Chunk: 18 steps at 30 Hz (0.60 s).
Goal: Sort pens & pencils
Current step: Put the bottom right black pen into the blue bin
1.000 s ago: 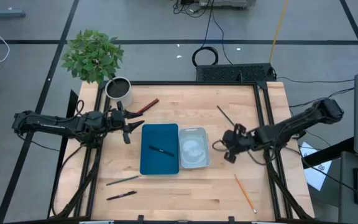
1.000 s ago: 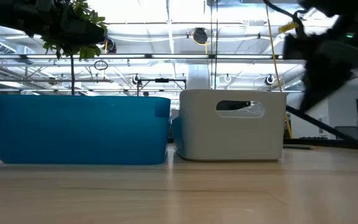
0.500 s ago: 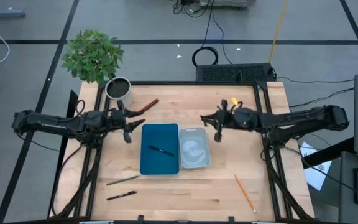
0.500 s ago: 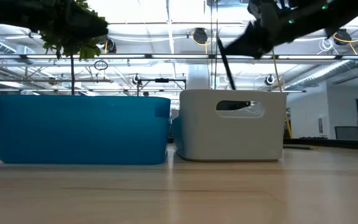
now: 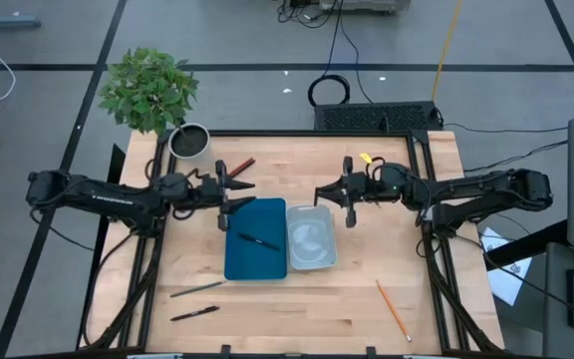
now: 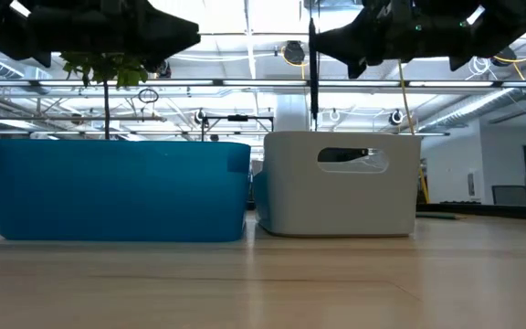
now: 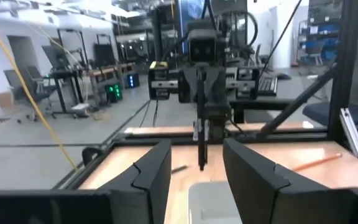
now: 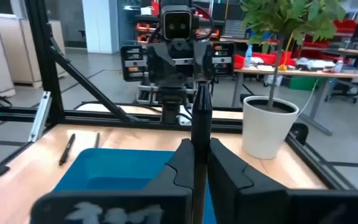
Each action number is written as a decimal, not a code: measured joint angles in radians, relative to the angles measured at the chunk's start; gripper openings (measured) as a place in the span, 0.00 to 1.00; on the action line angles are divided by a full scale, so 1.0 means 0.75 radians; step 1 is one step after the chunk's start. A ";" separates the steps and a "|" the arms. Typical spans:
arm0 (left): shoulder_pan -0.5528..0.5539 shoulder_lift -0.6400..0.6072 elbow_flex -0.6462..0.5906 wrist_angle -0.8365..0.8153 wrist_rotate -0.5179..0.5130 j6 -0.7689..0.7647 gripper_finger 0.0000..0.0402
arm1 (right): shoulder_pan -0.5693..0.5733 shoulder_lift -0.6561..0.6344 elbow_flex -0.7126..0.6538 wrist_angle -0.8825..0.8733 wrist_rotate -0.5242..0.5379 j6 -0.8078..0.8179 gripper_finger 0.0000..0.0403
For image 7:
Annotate computer tower green lights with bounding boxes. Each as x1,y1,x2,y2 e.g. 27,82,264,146
105,82,124,104

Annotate yellow cable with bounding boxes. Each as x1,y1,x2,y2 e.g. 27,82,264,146
0,0,79,172

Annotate grey office chair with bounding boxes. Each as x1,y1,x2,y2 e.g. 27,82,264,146
4,65,57,124

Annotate white plastic bin with handle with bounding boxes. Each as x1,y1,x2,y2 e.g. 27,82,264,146
187,181,244,224

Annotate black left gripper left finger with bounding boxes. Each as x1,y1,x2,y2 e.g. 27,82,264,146
99,139,172,224

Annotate orange pencil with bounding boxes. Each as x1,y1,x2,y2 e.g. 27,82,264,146
291,152,343,172

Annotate shelf with blue bins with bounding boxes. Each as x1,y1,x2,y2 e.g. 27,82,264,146
298,18,341,66

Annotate black keyboard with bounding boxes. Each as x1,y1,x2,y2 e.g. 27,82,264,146
257,75,278,96

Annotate black monitor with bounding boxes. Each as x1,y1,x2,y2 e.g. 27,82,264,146
41,45,71,71

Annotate black pen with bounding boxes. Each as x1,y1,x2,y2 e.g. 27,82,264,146
170,165,189,174
196,70,208,172

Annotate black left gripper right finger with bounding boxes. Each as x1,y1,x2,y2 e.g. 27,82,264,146
223,138,357,224

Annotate yellow tag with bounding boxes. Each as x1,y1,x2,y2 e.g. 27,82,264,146
149,60,169,70

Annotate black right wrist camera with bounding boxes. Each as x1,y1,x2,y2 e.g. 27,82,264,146
186,19,219,64

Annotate computer tower blue lights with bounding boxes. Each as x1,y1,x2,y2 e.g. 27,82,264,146
125,72,140,89

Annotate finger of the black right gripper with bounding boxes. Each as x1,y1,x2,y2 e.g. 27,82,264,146
178,64,203,105
203,64,228,105

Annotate grey desk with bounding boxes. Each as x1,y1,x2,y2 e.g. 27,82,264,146
258,67,334,102

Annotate dark blue office chair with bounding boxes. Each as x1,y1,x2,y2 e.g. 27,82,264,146
302,30,358,127

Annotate silver aluminium bar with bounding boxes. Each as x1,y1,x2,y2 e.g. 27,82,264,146
339,107,358,162

